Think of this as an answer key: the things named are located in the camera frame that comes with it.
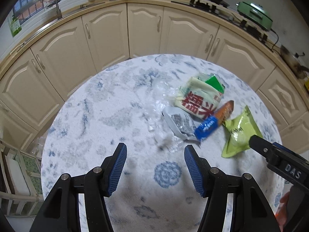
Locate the green electric cooking pot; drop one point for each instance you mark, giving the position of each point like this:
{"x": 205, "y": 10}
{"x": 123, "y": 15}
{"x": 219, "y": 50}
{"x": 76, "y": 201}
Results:
{"x": 255, "y": 13}

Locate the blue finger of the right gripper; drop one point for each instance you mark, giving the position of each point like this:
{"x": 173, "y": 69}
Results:
{"x": 281, "y": 147}

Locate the silver grey foil wrapper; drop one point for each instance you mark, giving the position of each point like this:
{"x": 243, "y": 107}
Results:
{"x": 180, "y": 122}

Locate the green dish soap bottle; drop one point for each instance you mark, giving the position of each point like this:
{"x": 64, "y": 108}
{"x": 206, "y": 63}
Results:
{"x": 15, "y": 26}

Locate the blue orange biscuit wrapper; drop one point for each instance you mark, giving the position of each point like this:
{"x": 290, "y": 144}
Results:
{"x": 208, "y": 126}

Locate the kitchen sink faucet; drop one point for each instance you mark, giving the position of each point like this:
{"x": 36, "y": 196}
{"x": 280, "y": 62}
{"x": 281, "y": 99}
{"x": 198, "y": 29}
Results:
{"x": 53, "y": 3}

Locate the cream lower kitchen cabinets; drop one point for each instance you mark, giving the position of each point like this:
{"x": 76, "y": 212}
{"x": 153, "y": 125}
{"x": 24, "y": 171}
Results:
{"x": 42, "y": 75}

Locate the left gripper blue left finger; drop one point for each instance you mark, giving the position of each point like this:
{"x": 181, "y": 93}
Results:
{"x": 100, "y": 183}

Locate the black gas stove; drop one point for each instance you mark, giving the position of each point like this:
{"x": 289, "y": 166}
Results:
{"x": 222, "y": 10}

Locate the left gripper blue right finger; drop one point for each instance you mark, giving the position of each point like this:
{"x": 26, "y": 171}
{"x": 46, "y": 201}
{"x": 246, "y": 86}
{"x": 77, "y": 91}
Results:
{"x": 212, "y": 184}

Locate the round table floral tablecloth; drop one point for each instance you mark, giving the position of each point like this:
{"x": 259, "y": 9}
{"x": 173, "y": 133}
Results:
{"x": 155, "y": 191}

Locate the person right hand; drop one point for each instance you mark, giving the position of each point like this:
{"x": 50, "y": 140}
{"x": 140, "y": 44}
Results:
{"x": 281, "y": 215}

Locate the clear plastic bag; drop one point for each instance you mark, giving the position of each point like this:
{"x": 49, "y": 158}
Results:
{"x": 161, "y": 115}

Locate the light green snack bag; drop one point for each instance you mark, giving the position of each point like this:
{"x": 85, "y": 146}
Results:
{"x": 240, "y": 131}

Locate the glutinous rice package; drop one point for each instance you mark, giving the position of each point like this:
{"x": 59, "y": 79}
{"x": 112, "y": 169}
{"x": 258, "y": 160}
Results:
{"x": 201, "y": 95}

